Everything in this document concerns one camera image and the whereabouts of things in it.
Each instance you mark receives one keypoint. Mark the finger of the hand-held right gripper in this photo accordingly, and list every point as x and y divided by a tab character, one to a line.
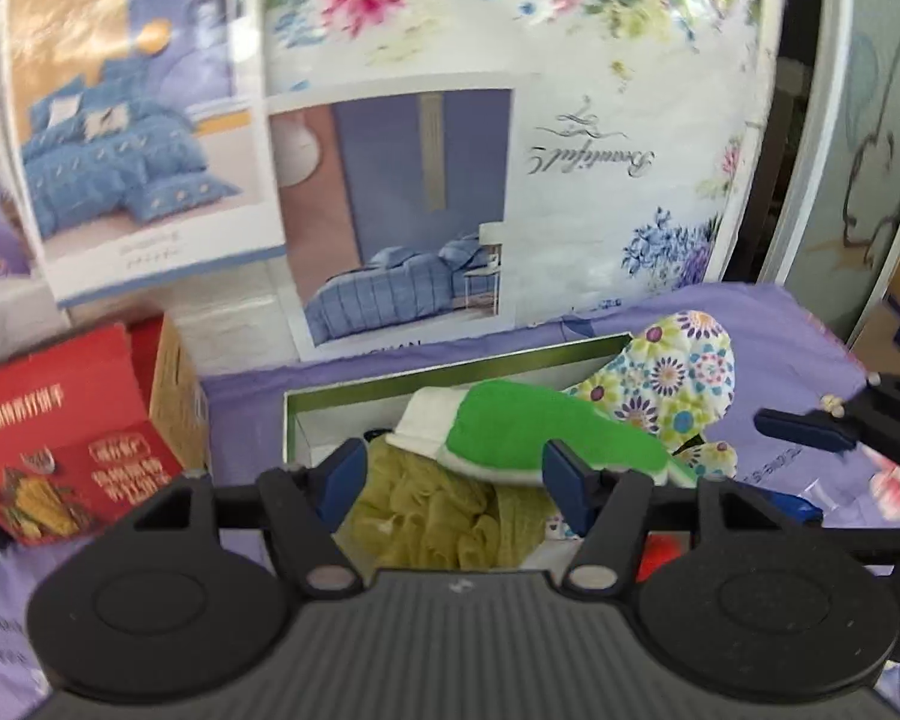
795	510
802	427

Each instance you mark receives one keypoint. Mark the striped bedding poster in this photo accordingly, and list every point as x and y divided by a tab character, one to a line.
397	225

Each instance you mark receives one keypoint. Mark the blue bedding poster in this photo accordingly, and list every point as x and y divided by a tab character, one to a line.
135	127

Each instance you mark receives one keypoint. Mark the olive mesh bath sponge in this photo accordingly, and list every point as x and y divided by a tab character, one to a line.
420	499

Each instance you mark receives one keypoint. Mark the purple floral tablecloth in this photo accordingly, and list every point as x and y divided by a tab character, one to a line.
247	405

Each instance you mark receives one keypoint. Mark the green cardboard box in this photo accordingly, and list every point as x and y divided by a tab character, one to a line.
304	427

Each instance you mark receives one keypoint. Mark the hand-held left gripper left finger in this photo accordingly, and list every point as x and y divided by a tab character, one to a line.
345	476

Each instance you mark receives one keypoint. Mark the floral wall backdrop sheet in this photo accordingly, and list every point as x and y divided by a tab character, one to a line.
607	90

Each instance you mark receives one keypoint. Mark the glass door with cartoon drawing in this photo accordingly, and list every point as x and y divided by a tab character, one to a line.
847	165

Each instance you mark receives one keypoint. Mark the floral quilted oven mitt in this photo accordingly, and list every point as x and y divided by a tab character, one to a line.
682	375

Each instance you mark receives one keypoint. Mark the red biscuit box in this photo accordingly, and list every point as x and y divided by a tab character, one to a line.
60	420

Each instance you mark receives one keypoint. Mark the small red object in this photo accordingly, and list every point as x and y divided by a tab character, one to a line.
661	551

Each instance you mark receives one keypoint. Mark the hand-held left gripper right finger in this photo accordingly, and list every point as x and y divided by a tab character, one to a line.
566	480

